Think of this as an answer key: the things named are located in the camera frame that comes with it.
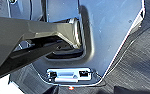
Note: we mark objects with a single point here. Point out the white box blue middle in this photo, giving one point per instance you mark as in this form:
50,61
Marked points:
68,75

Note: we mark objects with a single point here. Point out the thick grey robot limb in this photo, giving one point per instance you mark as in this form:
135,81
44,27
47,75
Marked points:
21,43

